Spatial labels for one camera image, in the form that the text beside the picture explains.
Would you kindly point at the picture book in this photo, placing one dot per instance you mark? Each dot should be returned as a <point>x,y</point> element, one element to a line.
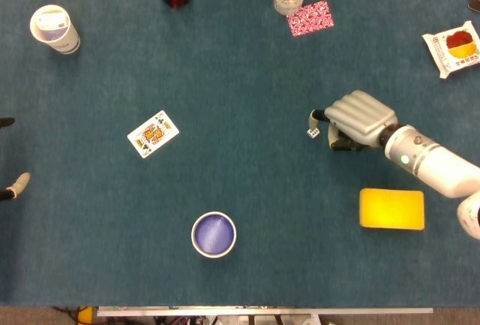
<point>475,1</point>

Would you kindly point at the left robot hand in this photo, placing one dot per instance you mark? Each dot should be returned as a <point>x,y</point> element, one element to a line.
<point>20,183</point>

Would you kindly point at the yellow object under frame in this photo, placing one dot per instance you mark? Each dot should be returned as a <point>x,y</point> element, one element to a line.
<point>85,316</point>

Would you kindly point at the king of clubs card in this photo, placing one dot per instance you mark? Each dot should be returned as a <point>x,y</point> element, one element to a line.
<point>153,134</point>

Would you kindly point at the small white paper packet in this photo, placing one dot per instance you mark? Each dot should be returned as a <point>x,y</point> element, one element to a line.
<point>52,20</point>

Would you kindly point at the yellow sponge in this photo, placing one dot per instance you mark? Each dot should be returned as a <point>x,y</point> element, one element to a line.
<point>392,208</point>

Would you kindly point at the paper cup blue inside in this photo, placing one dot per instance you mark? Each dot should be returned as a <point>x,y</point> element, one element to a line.
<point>213,234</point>

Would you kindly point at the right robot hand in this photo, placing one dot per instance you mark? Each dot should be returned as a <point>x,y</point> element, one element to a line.
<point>362,116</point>

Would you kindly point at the white paper cup blue band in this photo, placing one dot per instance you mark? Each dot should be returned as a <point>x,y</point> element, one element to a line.
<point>65,41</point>

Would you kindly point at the small white die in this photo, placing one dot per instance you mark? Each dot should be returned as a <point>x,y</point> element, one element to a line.
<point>313,133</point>

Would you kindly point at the teal felt table cloth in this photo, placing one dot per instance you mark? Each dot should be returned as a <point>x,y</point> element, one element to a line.
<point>240,77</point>

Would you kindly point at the white snack packet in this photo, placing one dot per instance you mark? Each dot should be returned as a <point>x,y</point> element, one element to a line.
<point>455,49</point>

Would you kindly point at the metal frame rail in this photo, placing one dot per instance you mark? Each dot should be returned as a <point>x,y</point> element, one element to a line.
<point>262,311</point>

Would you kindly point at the red patterned playing card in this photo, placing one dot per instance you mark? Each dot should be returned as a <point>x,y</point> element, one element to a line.
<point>311,19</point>

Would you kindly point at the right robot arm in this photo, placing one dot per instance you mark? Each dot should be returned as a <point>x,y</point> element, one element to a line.
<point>438,163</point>

